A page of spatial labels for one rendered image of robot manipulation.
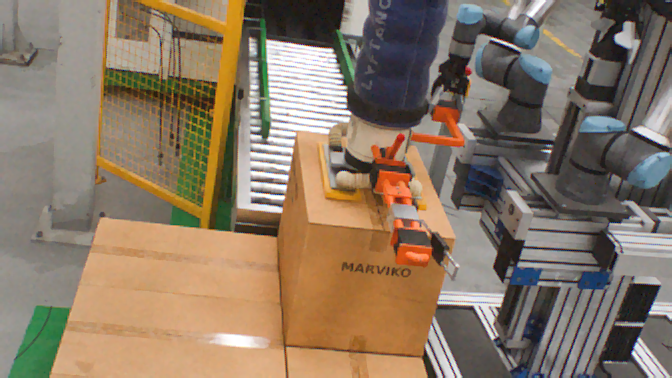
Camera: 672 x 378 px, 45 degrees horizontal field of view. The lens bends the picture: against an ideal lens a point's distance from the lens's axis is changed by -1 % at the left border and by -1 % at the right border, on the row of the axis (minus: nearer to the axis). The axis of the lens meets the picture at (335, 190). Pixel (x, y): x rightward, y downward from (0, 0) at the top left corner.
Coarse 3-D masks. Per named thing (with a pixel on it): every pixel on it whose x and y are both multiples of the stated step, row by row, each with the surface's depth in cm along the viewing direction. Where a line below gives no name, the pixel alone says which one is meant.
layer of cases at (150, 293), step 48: (96, 240) 260; (144, 240) 265; (192, 240) 270; (240, 240) 276; (96, 288) 237; (144, 288) 242; (192, 288) 246; (240, 288) 251; (96, 336) 218; (144, 336) 222; (192, 336) 226; (240, 336) 230
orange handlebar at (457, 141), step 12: (444, 120) 262; (456, 132) 249; (444, 144) 243; (456, 144) 244; (384, 180) 210; (384, 192) 206; (396, 192) 203; (408, 192) 205; (408, 204) 200; (408, 252) 179
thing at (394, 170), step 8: (376, 160) 216; (384, 160) 216; (392, 160) 217; (400, 160) 217; (376, 168) 211; (384, 168) 214; (392, 168) 215; (400, 168) 216; (408, 168) 215; (376, 176) 211; (384, 176) 210; (392, 176) 210; (400, 176) 210; (408, 176) 211; (376, 184) 211; (392, 184) 211; (408, 184) 212
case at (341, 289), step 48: (288, 192) 265; (432, 192) 242; (288, 240) 250; (336, 240) 216; (384, 240) 217; (288, 288) 237; (336, 288) 223; (384, 288) 224; (432, 288) 226; (288, 336) 228; (336, 336) 230; (384, 336) 232
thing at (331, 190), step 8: (320, 144) 252; (328, 144) 253; (320, 152) 247; (328, 152) 247; (344, 152) 249; (320, 160) 243; (328, 160) 242; (328, 168) 237; (336, 168) 238; (344, 168) 233; (328, 176) 233; (328, 184) 229; (328, 192) 225; (336, 192) 225; (344, 192) 226; (352, 192) 227; (360, 192) 228; (352, 200) 226; (360, 200) 227
